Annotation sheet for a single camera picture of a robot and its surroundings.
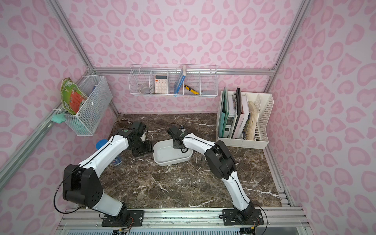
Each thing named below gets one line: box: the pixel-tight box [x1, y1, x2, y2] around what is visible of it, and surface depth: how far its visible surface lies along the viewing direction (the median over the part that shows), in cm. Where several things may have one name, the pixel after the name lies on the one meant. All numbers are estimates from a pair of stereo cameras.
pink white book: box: [233, 94, 250, 140], surface depth 92 cm
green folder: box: [218, 87, 230, 139], surface depth 85 cm
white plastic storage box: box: [153, 139, 194, 167], surface depth 97 cm
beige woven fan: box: [245, 101, 260, 141], surface depth 94 cm
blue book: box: [173, 65, 187, 97], surface depth 90 cm
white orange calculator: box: [154, 74, 168, 94], surface depth 97 cm
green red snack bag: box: [60, 77, 88, 115], surface depth 74 cm
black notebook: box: [231, 87, 242, 140], surface depth 88 cm
